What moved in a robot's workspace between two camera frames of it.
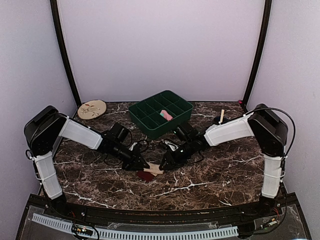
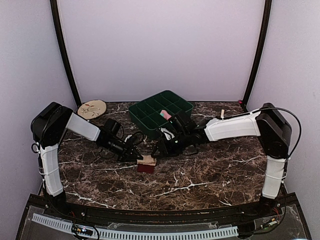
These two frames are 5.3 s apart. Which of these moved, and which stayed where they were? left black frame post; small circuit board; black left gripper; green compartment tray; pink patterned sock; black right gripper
Moved: black right gripper; black left gripper
Stayed: left black frame post; small circuit board; pink patterned sock; green compartment tray
